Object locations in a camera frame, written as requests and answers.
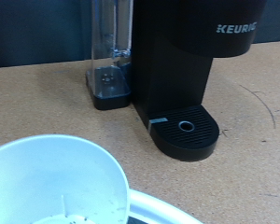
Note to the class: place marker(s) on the black Keurig coffee machine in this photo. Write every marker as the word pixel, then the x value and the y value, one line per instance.
pixel 171 62

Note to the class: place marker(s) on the clear water reservoir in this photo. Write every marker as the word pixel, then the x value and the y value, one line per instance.
pixel 110 77

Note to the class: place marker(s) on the white two-tier turntable rack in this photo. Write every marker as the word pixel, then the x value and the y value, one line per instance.
pixel 158 208

